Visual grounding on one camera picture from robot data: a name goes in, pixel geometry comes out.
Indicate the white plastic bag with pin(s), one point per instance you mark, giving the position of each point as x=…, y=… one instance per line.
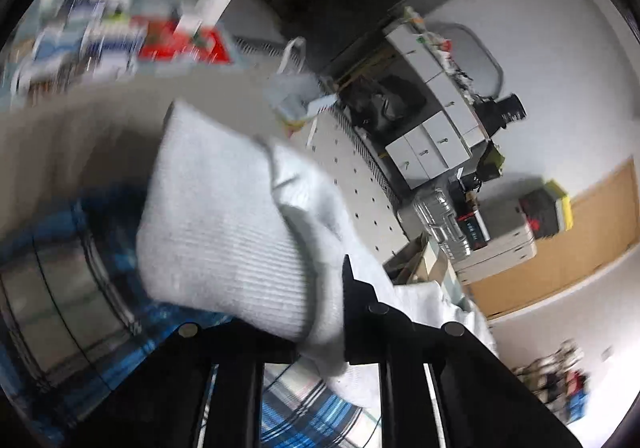
x=292, y=88

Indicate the silver suitcase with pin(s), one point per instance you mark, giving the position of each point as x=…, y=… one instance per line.
x=442, y=223

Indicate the open cardboard box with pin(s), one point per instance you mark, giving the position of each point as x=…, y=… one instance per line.
x=420, y=263

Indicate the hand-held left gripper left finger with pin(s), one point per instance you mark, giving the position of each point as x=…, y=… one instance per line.
x=240, y=343

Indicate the stack of white boxes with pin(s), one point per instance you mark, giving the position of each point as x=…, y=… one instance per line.
x=435, y=133

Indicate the black box with red trim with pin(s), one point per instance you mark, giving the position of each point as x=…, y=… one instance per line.
x=472, y=228

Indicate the black backpack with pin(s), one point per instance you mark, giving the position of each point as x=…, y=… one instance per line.
x=390, y=98

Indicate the white low cabinet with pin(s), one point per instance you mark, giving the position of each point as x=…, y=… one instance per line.
x=505, y=243

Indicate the pile of mixed clutter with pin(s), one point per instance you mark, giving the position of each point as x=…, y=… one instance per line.
x=555, y=383

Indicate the blue plaid cloth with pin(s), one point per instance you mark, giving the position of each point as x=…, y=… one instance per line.
x=60, y=288

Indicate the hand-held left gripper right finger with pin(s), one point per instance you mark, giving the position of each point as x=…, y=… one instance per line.
x=360, y=328

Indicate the pile of colourful packets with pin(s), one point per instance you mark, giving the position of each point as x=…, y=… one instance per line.
x=90, y=38

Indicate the grey rounded board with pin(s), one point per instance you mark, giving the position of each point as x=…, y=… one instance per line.
x=475, y=58

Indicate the dark green bag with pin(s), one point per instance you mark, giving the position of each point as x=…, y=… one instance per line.
x=492, y=161

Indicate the white knit sweater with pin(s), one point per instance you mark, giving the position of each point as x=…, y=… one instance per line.
x=225, y=228

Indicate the white paper towel roll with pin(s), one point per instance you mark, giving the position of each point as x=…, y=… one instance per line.
x=217, y=1

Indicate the black box with yellow edge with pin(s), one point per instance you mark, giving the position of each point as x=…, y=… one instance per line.
x=542, y=210

